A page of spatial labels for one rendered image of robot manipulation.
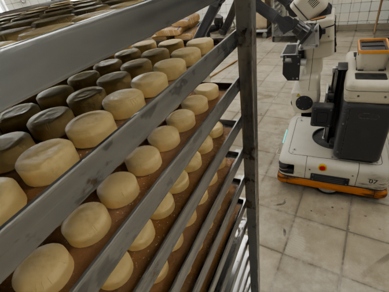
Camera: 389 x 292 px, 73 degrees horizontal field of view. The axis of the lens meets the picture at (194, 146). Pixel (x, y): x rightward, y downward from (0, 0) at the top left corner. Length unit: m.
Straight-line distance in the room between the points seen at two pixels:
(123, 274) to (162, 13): 0.31
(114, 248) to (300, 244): 1.55
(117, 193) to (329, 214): 1.73
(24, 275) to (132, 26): 0.25
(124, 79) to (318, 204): 1.75
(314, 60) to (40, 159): 1.68
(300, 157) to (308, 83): 0.49
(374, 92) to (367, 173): 0.52
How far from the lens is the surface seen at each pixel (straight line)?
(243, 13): 0.52
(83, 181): 0.23
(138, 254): 0.40
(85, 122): 0.29
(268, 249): 1.73
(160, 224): 0.42
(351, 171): 1.91
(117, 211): 0.33
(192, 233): 0.51
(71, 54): 0.21
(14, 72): 0.19
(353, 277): 1.73
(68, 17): 0.34
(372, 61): 1.77
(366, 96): 1.67
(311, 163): 1.89
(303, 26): 1.57
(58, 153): 0.26
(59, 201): 0.22
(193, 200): 0.42
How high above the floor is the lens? 1.45
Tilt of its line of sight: 35 degrees down
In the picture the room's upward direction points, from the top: 11 degrees counter-clockwise
